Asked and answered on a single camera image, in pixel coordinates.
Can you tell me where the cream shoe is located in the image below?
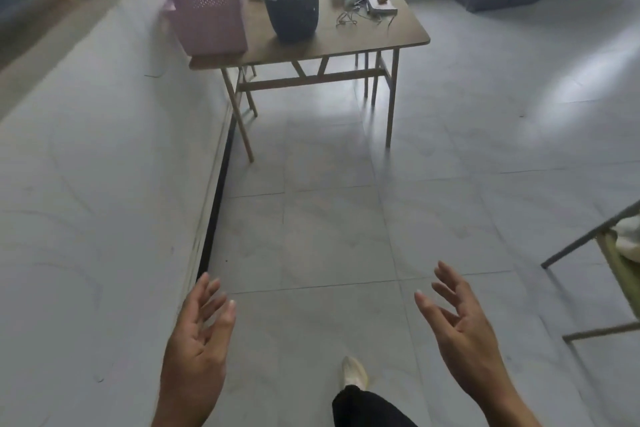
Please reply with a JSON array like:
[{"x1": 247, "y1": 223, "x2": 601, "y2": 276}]
[{"x1": 341, "y1": 356, "x2": 369, "y2": 391}]

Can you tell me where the person's left hand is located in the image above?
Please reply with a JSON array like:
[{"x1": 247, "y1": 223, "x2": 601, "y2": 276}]
[{"x1": 160, "y1": 273, "x2": 237, "y2": 388}]

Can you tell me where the grey flat case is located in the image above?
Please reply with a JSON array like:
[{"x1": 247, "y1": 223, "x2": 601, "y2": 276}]
[{"x1": 365, "y1": 0, "x2": 399, "y2": 17}]

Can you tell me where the person's black trouser leg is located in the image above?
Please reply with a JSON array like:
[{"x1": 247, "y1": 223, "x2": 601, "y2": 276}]
[{"x1": 332, "y1": 385, "x2": 418, "y2": 427}]

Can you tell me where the metal chair with green seat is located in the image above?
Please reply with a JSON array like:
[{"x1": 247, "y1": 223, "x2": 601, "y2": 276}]
[{"x1": 541, "y1": 201, "x2": 640, "y2": 343}]

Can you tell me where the white cloth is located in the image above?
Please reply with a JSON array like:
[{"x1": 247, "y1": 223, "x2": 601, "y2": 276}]
[{"x1": 614, "y1": 216, "x2": 640, "y2": 262}]

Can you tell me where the person's right forearm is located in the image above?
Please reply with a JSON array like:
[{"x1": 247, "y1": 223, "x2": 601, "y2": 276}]
[{"x1": 467, "y1": 371, "x2": 544, "y2": 427}]

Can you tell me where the thin tangled cable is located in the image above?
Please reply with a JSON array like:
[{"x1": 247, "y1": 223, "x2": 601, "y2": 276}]
[{"x1": 336, "y1": 5, "x2": 373, "y2": 27}]

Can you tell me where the person's right hand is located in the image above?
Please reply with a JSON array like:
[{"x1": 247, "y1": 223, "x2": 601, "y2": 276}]
[{"x1": 414, "y1": 261, "x2": 507, "y2": 385}]

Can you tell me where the person's left forearm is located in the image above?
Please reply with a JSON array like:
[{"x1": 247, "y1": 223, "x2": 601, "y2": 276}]
[{"x1": 151, "y1": 381, "x2": 227, "y2": 427}]

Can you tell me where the wooden folding table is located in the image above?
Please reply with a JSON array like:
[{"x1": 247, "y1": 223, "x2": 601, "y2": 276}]
[{"x1": 189, "y1": 0, "x2": 431, "y2": 163}]

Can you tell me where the pink plastic basket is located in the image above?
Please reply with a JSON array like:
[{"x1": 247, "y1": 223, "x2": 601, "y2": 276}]
[{"x1": 162, "y1": 0, "x2": 249, "y2": 58}]

